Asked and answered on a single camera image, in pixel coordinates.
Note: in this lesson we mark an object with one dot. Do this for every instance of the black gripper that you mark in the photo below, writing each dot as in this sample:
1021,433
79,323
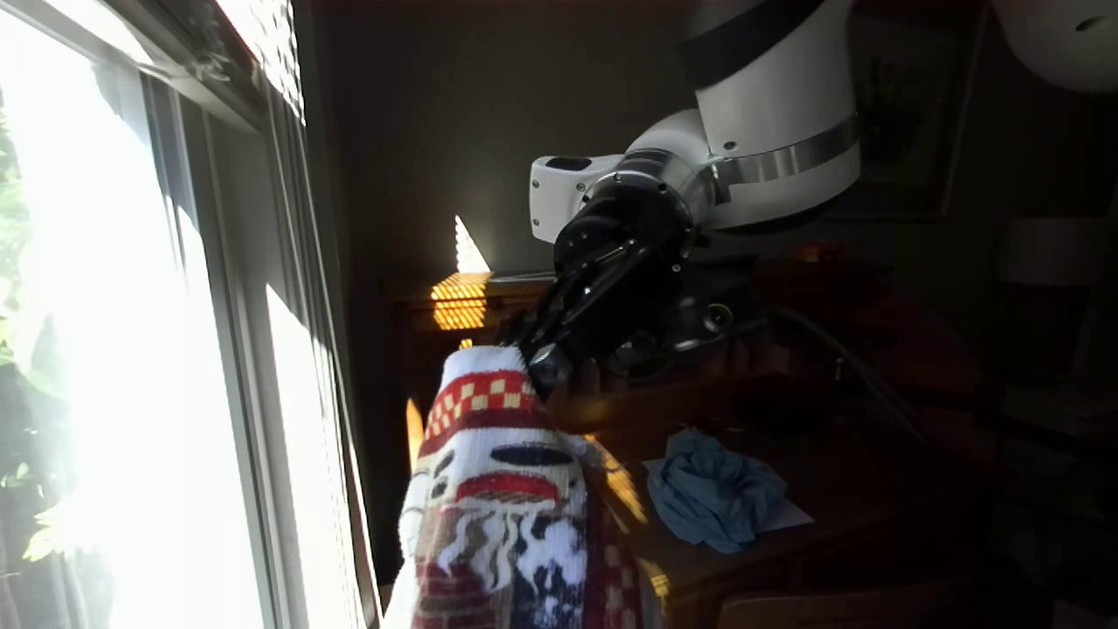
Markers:
622,263

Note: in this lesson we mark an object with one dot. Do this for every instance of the white and red towel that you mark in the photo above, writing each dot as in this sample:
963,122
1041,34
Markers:
512,511

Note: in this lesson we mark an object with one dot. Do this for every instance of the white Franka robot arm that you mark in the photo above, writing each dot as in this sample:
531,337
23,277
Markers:
789,118

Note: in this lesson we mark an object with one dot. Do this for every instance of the window blind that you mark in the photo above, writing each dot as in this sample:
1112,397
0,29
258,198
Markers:
270,48

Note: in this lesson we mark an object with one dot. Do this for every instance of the blue cloth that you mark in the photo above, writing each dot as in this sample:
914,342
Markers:
716,492

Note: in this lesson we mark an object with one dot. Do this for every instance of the thin blind wand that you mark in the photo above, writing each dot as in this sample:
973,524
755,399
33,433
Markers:
334,386

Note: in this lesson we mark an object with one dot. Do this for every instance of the wooden desk with hutch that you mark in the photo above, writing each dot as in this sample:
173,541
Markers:
815,492

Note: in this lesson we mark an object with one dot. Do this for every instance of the green tree foliage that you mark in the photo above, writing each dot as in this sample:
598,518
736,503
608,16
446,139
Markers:
17,337

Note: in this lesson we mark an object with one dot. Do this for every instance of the window with frame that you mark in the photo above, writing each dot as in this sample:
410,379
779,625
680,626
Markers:
141,350

